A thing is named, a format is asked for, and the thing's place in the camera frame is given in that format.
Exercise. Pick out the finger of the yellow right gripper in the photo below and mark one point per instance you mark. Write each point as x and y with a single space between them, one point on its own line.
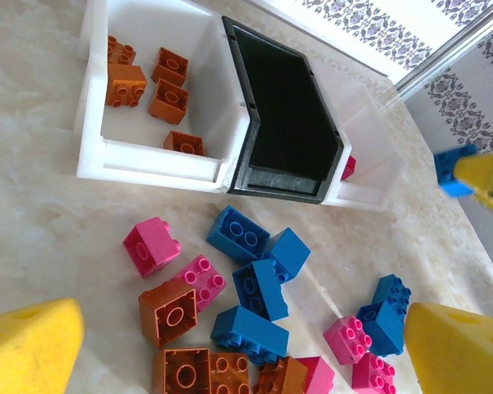
482 172

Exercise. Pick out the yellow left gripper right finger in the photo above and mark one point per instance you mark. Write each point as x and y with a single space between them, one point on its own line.
456 353

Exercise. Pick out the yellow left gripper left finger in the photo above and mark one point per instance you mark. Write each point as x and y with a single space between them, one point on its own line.
29 353

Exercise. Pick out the blue lego brick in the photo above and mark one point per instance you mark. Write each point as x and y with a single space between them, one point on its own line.
384 330
250 332
261 289
392 289
445 164
289 252
238 234

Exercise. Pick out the pink lego brick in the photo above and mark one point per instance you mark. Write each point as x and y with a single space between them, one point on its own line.
318 375
203 279
371 375
152 246
349 168
347 338

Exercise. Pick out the orange lego brick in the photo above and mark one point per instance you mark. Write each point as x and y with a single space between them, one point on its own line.
169 100
170 65
125 84
121 51
182 373
168 314
281 377
185 143
230 375

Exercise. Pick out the white plastic bin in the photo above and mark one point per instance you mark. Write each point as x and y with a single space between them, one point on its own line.
369 135
94 123

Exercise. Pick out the black plastic bin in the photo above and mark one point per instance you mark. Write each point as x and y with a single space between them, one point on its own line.
287 102

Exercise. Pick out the aluminium frame corner post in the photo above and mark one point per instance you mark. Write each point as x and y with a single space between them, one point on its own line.
448 57

